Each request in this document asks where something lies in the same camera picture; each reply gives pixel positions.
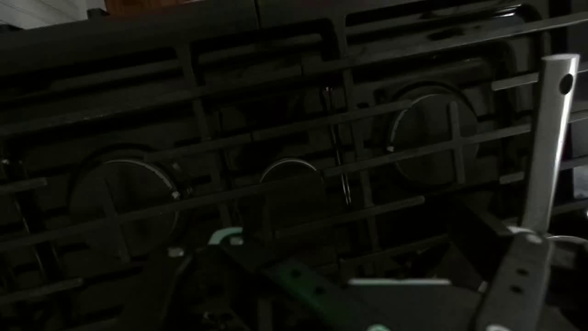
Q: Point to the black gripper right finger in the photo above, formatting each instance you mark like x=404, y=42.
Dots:
x=516, y=281

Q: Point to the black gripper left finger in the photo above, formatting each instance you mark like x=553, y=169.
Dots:
x=294, y=278

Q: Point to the small silver saucepan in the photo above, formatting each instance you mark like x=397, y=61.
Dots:
x=551, y=134

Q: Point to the stainless steel gas stove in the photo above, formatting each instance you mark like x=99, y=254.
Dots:
x=121, y=42

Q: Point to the small black burner cap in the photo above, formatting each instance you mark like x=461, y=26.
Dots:
x=287, y=184

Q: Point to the black cast iron grate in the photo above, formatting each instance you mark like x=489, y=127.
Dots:
x=92, y=110
x=515, y=79
x=276, y=129

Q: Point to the large black burner cap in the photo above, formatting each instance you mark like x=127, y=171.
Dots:
x=138, y=195

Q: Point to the medium black burner cap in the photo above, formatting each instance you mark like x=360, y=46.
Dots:
x=423, y=131

